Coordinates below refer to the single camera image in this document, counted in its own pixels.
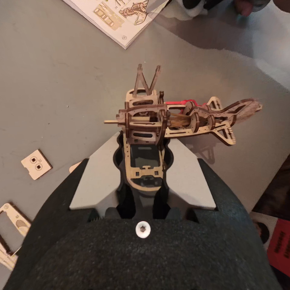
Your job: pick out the grey desk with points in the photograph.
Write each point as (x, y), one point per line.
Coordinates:
(56, 90)

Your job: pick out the person's right hand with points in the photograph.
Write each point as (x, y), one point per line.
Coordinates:
(244, 8)

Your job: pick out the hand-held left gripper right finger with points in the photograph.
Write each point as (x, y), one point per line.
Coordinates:
(190, 181)

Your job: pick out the model instruction booklet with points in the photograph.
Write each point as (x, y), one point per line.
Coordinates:
(117, 18)

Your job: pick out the wooden model airplane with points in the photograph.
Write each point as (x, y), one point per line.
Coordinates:
(145, 122)

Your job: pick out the wooden laser-cut parts sheet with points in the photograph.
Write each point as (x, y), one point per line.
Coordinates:
(13, 228)

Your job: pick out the small wooden scrap piece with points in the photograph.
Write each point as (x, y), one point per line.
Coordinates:
(74, 167)

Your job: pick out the red printed box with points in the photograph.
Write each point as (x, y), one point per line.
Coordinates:
(279, 244)

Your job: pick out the small wooden two-hole piece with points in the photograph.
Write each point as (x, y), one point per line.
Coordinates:
(36, 164)

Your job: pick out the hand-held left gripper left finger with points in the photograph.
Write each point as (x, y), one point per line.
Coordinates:
(90, 181)

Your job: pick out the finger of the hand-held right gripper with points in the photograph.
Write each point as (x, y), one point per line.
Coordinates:
(156, 5)

